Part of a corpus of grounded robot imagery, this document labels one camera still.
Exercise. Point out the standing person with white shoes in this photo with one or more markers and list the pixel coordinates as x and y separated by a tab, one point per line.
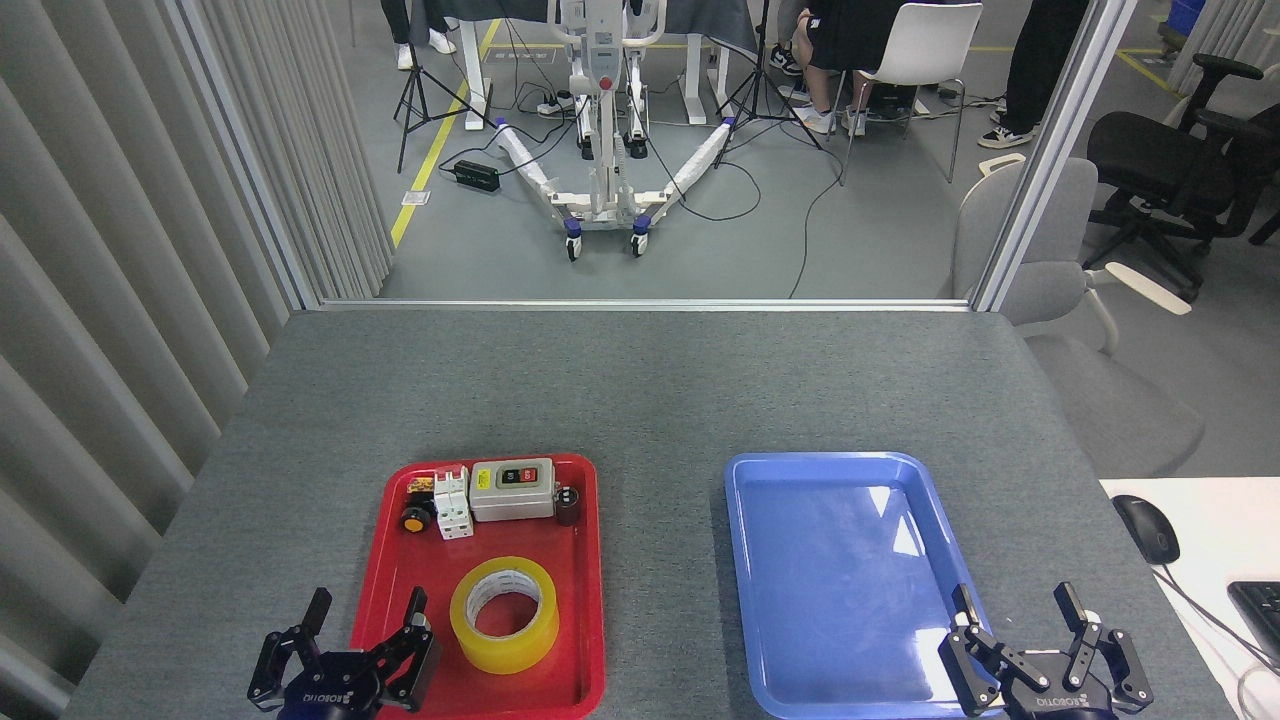
400	25

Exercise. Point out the black tripod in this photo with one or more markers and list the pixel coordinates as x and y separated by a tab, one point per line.
757	90
412	85

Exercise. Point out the grey pleated curtain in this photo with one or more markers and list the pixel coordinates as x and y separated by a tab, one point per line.
100	250

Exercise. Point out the white floor label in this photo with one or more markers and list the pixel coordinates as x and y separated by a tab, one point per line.
416	198

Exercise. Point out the blue bin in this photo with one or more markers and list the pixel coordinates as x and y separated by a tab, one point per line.
1187	15

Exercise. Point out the white desk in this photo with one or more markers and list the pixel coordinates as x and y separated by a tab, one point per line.
1220	530

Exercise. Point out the orange push button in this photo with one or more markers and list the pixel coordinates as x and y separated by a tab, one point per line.
414	520

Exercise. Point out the standing person in black trousers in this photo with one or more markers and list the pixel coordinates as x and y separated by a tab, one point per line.
1040	60

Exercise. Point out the grey two-button switch box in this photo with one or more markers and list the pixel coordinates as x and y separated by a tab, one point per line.
512	495

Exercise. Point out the white wheeled stand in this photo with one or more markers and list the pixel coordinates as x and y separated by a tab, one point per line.
603	120

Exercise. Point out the white circuit breaker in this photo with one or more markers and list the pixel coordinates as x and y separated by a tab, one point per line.
453	505

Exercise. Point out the grey office chair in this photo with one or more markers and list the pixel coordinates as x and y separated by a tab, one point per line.
1060	290

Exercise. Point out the black office chair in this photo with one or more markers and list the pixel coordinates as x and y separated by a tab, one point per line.
1150	155

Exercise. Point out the white plastic chair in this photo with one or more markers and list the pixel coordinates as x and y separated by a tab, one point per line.
925	45

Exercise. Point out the black keyboard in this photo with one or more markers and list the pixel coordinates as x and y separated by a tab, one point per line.
1262	615

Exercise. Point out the yellow tape roll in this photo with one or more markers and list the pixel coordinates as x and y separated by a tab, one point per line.
470	630

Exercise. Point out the silver post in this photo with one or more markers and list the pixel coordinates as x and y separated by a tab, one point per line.
245	160
1050	160

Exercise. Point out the black power adapter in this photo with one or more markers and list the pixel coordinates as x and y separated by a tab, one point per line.
477	176

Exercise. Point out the small yellow black part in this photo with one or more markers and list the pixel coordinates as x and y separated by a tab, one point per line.
419	486

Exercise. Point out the seated person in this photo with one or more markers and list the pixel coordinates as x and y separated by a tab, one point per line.
840	35

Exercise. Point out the black computer mouse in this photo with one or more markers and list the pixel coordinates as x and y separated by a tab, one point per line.
1146	528

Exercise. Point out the blue plastic tray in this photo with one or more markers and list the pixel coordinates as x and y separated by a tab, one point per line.
840	580

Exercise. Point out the red plastic tray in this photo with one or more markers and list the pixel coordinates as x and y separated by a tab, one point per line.
575	600

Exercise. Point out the small black cylinder knob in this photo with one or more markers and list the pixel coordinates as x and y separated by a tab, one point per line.
567	508

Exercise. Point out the silver table rail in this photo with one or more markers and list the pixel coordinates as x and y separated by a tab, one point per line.
640	304

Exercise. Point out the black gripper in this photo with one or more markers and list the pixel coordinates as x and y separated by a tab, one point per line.
1055	695
330	690

